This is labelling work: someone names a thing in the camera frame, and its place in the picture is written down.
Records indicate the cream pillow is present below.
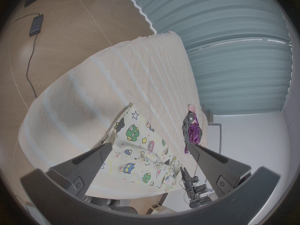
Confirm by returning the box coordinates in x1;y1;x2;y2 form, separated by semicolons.
200;112;208;148

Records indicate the blue-green curtain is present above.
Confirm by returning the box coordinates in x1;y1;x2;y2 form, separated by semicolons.
128;0;293;52
187;39;294;116

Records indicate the grey white bedside table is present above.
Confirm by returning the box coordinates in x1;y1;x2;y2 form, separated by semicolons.
200;105;214;124

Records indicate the pile of clothes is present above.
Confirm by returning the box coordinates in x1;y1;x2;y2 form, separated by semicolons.
182;104;203;155

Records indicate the black power adapter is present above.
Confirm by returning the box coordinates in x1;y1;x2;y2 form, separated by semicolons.
29;14;44;37

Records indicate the white printed pyjama top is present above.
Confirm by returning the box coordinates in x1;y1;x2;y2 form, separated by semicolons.
100;103;184;193

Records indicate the bed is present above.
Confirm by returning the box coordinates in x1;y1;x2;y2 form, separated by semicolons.
18;31;222;199

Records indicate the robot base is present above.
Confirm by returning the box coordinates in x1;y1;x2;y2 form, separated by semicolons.
82;195;139;215

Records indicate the pale wooden small table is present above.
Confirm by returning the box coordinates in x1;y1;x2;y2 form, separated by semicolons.
150;204;179;216

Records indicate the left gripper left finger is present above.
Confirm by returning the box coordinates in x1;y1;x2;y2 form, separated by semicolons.
46;142;113;198

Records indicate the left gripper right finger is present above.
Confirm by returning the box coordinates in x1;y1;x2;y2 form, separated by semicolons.
188;143;252;195

